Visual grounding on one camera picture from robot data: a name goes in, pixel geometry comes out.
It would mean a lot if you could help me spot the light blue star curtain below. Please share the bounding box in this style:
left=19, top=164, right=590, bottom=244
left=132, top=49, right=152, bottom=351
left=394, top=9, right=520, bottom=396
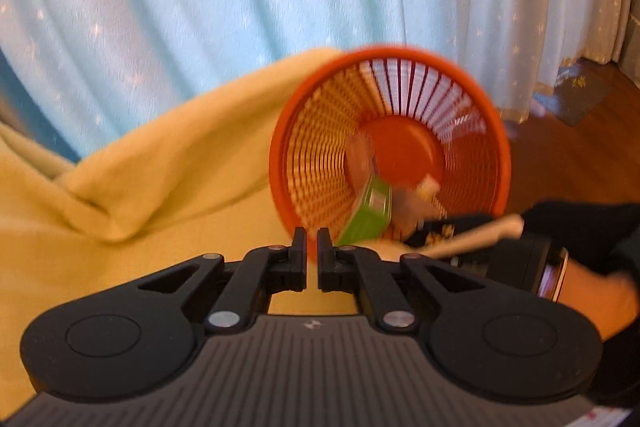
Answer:
left=0, top=0, right=631, bottom=162

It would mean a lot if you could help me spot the yellow blanket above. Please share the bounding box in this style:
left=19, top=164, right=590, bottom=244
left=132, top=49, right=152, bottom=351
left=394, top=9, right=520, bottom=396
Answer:
left=0, top=47, right=416, bottom=415

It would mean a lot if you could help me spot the orange plastic mesh basket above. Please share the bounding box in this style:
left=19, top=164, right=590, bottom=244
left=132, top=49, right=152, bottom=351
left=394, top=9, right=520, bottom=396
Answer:
left=269, top=44, right=512, bottom=263

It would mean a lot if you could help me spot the person's right forearm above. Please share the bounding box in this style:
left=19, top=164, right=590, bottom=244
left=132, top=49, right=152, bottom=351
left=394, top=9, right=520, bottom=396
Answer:
left=555, top=258, right=640, bottom=344

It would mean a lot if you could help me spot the white box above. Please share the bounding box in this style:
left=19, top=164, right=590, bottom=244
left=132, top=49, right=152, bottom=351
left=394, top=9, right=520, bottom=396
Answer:
left=415, top=174, right=443, bottom=202

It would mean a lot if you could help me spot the person's black clothing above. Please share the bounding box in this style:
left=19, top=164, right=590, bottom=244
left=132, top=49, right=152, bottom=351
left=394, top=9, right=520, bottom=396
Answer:
left=520, top=201, right=640, bottom=280

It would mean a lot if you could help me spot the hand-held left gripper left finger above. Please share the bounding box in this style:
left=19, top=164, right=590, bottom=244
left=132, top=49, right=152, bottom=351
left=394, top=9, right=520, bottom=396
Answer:
left=137, top=227, right=307, bottom=333

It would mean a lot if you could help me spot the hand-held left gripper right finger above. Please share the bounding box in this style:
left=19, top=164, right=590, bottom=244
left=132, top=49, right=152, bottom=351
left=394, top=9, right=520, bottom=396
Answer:
left=317, top=227, right=491, bottom=333

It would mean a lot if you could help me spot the green box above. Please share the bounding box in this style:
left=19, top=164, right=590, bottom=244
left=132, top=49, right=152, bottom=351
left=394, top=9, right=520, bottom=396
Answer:
left=335, top=174, right=393, bottom=248

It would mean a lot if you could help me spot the clear plastic item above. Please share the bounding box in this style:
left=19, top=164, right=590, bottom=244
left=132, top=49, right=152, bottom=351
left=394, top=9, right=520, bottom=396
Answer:
left=344, top=133, right=377, bottom=194

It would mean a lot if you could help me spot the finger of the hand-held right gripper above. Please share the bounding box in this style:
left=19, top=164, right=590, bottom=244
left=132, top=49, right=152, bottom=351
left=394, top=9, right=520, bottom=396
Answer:
left=402, top=213, right=496, bottom=249

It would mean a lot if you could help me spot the dark floor mat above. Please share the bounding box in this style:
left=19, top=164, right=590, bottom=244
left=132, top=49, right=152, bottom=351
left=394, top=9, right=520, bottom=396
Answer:
left=552, top=66, right=608, bottom=128

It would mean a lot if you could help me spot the cream stick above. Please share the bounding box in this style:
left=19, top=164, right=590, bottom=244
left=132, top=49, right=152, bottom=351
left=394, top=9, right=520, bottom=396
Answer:
left=425, top=213, right=525, bottom=260

